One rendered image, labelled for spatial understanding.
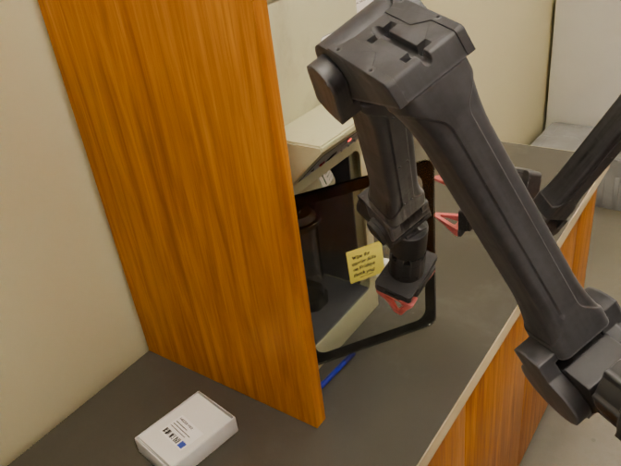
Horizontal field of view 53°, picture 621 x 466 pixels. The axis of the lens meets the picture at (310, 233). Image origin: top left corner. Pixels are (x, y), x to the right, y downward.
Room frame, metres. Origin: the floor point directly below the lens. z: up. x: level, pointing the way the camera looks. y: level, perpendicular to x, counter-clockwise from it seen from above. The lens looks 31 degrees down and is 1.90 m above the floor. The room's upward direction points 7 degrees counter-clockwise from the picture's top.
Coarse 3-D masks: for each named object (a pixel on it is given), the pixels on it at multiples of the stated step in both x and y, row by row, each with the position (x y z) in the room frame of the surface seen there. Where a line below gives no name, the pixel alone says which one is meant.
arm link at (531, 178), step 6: (516, 168) 1.15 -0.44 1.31; (522, 168) 1.17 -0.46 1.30; (522, 174) 1.14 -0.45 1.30; (528, 174) 1.13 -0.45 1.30; (534, 174) 1.13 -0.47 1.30; (540, 174) 1.14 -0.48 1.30; (522, 180) 1.13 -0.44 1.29; (528, 180) 1.12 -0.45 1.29; (534, 180) 1.13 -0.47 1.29; (540, 180) 1.13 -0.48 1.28; (528, 186) 1.12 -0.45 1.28; (534, 186) 1.12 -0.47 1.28; (540, 186) 1.13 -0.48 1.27; (534, 192) 1.12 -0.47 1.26
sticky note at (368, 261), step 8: (360, 248) 1.03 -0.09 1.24; (368, 248) 1.03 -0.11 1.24; (376, 248) 1.04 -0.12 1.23; (352, 256) 1.02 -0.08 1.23; (360, 256) 1.03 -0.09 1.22; (368, 256) 1.03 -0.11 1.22; (376, 256) 1.04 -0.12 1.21; (352, 264) 1.02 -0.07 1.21; (360, 264) 1.03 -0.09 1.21; (368, 264) 1.03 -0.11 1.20; (376, 264) 1.04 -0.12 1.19; (352, 272) 1.02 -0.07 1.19; (360, 272) 1.03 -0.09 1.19; (368, 272) 1.03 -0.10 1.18; (376, 272) 1.04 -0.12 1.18; (352, 280) 1.02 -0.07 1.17
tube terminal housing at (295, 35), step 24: (288, 0) 1.08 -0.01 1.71; (312, 0) 1.13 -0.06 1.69; (336, 0) 1.19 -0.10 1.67; (288, 24) 1.07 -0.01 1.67; (312, 24) 1.12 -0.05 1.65; (336, 24) 1.18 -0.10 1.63; (288, 48) 1.07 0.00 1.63; (312, 48) 1.12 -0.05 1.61; (288, 72) 1.06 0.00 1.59; (288, 96) 1.05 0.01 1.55; (312, 96) 1.11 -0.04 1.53; (288, 120) 1.05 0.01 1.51; (360, 168) 1.22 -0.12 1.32
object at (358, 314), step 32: (320, 192) 1.01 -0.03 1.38; (352, 192) 1.03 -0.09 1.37; (320, 224) 1.01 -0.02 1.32; (352, 224) 1.02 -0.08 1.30; (320, 256) 1.00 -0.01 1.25; (384, 256) 1.04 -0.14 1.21; (320, 288) 1.00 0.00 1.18; (352, 288) 1.02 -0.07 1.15; (320, 320) 1.00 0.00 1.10; (352, 320) 1.02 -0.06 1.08; (384, 320) 1.04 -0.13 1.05; (416, 320) 1.06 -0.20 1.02; (320, 352) 1.00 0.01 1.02; (352, 352) 1.02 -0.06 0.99
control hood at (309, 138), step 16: (320, 112) 1.08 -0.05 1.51; (288, 128) 1.02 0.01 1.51; (304, 128) 1.01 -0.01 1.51; (320, 128) 1.00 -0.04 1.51; (336, 128) 0.99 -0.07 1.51; (352, 128) 0.99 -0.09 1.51; (288, 144) 0.96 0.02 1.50; (304, 144) 0.94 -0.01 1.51; (320, 144) 0.93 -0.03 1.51; (336, 144) 0.98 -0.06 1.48; (304, 160) 0.94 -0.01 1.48
